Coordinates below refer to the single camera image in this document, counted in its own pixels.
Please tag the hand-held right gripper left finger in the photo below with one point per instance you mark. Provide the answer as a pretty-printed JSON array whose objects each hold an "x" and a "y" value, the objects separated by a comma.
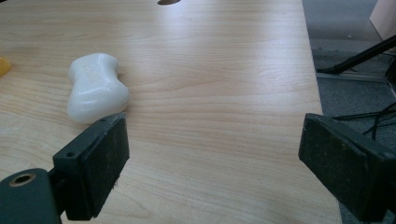
[{"x": 93, "y": 168}]

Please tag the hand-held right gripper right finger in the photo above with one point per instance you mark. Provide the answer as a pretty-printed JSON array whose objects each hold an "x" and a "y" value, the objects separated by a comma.
[{"x": 342, "y": 168}]

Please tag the white soap bar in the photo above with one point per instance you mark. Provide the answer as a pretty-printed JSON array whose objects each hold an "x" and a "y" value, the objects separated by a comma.
[{"x": 95, "y": 90}]

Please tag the black stand leg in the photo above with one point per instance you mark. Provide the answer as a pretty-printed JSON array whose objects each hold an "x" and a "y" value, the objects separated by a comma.
[{"x": 358, "y": 59}]

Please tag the yellow object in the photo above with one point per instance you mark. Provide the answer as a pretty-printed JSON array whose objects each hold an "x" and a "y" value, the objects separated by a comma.
[{"x": 4, "y": 66}]

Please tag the light wooden board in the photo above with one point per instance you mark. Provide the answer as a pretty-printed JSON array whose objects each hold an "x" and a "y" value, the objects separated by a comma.
[{"x": 386, "y": 18}]

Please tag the dark brown object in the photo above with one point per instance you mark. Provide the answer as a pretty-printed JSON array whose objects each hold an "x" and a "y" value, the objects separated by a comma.
[{"x": 168, "y": 2}]

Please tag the metal floor rail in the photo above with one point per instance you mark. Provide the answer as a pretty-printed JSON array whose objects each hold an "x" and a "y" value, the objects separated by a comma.
[{"x": 351, "y": 77}]

